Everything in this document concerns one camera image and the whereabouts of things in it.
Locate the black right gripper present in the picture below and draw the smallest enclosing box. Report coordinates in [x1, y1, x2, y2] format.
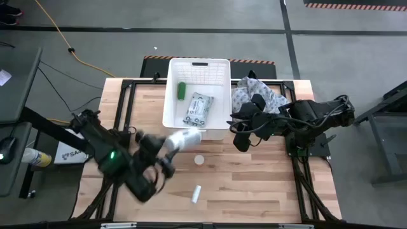
[233, 94, 280, 153]

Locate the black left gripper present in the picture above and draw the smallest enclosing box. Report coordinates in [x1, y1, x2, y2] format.
[135, 132, 181, 179]

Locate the white pill bottle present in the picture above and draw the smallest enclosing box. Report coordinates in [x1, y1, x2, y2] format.
[163, 127, 203, 153]

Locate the white printed wipes packet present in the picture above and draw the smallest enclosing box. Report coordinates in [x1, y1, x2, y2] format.
[183, 92, 214, 128]

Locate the green cylinder roll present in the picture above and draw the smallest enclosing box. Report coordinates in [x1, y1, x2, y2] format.
[177, 81, 187, 101]

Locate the white plastic basket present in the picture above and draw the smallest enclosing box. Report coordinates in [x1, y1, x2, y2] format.
[162, 57, 233, 141]

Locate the grey patterned cloth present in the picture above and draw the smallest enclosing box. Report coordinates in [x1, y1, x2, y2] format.
[231, 76, 291, 115]

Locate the small white tube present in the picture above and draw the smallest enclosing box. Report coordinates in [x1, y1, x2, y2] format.
[191, 184, 202, 204]

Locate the black hazard-striped floor mat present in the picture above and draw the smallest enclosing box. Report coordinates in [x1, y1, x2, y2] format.
[139, 55, 277, 80]

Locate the white printed cardboard box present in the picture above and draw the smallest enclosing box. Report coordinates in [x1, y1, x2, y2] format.
[53, 128, 92, 165]

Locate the black desk leg bar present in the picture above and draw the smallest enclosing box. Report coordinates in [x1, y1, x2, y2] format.
[19, 106, 93, 153]

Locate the white yellow spray bottle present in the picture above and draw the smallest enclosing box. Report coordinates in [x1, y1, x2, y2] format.
[21, 148, 52, 168]

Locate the dark grey metal table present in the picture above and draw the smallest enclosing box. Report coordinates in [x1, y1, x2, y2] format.
[350, 80, 407, 185]

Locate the orange black hazard strip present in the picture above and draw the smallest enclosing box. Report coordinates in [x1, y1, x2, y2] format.
[303, 0, 407, 13]

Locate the black computer mouse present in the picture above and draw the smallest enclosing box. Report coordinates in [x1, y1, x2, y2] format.
[0, 136, 17, 165]

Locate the grey desk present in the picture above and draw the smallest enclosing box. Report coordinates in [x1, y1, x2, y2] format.
[0, 46, 43, 198]

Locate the white paper note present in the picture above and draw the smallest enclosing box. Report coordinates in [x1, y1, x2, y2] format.
[0, 69, 13, 87]

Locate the person's shoe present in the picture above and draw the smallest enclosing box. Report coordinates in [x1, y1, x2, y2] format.
[0, 14, 18, 25]
[0, 3, 24, 17]

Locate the black aluminium table frame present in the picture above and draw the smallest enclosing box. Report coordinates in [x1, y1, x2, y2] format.
[72, 78, 343, 223]

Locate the black floor cable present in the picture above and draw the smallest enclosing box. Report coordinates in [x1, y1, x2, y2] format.
[37, 59, 104, 91]

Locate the yellow floor cable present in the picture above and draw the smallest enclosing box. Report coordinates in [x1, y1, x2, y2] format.
[33, 0, 117, 79]

